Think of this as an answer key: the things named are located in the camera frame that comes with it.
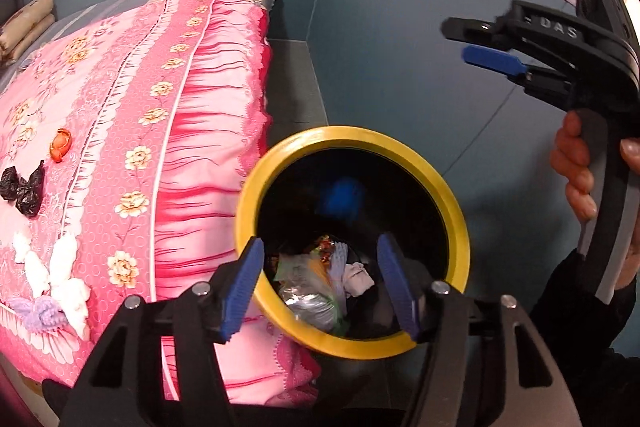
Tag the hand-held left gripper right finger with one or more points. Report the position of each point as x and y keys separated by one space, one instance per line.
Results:
x=395 y=287

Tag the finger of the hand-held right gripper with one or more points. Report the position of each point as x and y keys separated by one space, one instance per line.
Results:
x=492 y=59
x=470 y=29

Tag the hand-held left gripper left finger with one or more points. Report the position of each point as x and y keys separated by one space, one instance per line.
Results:
x=240 y=297

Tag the white tissue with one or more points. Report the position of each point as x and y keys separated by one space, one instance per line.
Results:
x=22 y=247
x=36 y=274
x=357 y=279
x=72 y=302

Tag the pale foam fruit net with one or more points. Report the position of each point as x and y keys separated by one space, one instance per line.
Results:
x=340 y=271

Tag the green silver snack wrapper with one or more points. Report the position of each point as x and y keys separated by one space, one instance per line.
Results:
x=305 y=304

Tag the colourful snack wrapper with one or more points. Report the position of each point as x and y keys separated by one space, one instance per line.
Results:
x=326 y=249

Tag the black yellow-rimmed waste bin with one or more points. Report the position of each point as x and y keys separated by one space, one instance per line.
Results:
x=350 y=138

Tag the black knotted plastic bag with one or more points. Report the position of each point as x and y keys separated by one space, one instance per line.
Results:
x=29 y=194

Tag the small black plastic bag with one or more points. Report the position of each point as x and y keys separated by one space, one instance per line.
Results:
x=8 y=183

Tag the person's right forearm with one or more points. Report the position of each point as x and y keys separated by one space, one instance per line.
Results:
x=575 y=307

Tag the person's right hand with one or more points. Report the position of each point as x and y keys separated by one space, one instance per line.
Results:
x=575 y=167

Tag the pink floral blanket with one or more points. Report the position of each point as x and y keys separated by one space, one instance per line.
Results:
x=150 y=57

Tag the beige pillows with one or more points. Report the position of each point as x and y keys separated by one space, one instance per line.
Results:
x=27 y=27

